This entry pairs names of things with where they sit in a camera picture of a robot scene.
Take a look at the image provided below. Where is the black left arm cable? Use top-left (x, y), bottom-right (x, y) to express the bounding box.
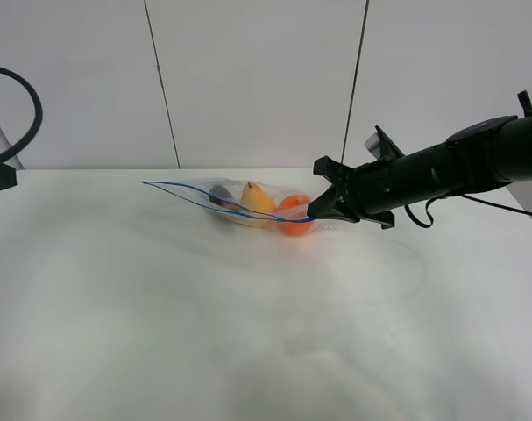
top-left (0, 63), bottom-right (44, 166)

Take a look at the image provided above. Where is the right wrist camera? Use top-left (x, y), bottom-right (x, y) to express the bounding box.
top-left (365, 133), bottom-right (380, 159)

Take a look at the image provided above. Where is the purple toy eggplant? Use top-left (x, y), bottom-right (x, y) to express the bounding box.
top-left (208, 184), bottom-right (239, 211)

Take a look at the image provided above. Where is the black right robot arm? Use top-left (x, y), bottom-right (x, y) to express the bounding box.
top-left (307, 114), bottom-right (532, 229)

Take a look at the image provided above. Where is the orange toy orange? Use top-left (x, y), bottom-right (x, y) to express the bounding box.
top-left (276, 194), bottom-right (314, 237)

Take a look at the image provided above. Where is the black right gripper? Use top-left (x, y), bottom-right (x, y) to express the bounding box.
top-left (308, 125), bottom-right (428, 229)

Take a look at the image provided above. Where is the clear zip bag blue strip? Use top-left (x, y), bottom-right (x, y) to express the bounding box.
top-left (142, 179), bottom-right (333, 238)

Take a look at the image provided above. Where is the yellow toy pear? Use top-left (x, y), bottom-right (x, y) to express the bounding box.
top-left (240, 182), bottom-right (277, 227)

